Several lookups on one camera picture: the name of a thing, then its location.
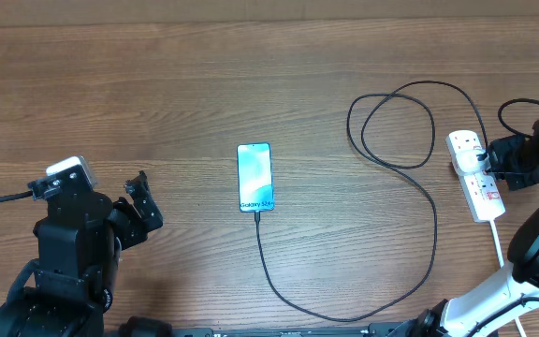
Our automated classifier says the Samsung Galaxy smartphone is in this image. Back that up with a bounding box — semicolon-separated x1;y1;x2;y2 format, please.
237;142;275;212

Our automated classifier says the black USB charging cable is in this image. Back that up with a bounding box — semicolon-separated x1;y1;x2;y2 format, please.
253;80;489;324

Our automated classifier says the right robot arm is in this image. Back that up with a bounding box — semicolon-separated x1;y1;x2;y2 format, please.
391;118;539;336

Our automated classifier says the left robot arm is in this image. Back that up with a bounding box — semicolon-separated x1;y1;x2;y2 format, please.
0;166;163;337

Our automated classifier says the white charger plug adapter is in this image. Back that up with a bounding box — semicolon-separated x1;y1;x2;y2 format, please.
452;149;490;176

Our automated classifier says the white power strip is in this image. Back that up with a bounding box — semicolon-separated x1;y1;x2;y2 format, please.
445;130;505;223

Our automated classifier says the cardboard backdrop panel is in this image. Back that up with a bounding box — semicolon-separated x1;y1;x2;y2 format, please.
0;0;539;27

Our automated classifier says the white power strip cord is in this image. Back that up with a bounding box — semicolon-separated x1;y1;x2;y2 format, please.
488;220;527;337

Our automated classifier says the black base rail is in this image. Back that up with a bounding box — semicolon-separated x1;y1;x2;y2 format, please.
105;322;420;337

